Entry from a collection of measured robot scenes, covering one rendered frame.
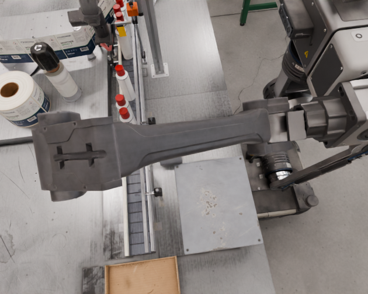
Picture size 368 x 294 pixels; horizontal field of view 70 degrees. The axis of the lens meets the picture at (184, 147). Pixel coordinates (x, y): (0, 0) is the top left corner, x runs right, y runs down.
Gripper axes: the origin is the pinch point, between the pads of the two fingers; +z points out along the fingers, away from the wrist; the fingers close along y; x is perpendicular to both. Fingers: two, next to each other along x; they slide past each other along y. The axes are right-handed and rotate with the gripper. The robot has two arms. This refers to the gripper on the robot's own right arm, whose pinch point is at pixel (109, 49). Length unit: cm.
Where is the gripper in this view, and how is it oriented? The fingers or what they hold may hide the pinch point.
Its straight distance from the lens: 129.8
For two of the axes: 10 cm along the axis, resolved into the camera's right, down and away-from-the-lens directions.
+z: 0.3, 4.0, 9.2
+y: 1.2, 9.1, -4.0
